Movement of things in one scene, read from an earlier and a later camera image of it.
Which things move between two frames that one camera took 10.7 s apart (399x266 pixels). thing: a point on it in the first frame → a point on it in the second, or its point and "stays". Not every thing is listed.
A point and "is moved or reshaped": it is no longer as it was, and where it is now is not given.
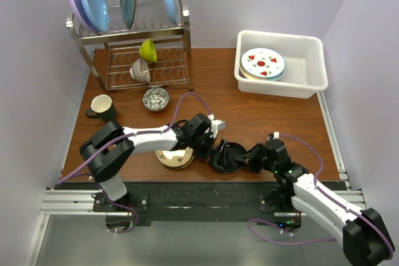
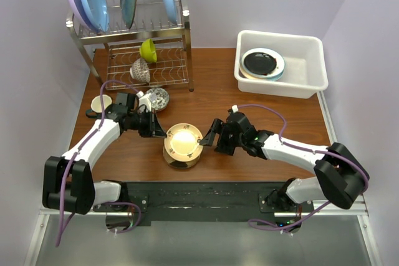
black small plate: (226, 164) → (260, 63)
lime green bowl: (148, 51) stays
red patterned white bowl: (139, 70) stays
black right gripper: (250, 160) → (216, 127)
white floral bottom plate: (262, 62) stays
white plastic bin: (305, 72) stays
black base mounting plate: (191, 204) stays
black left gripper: (206, 154) → (156, 129)
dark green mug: (102, 107) stays
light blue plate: (93, 1) stays
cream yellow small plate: (177, 157) is moved or reshaped
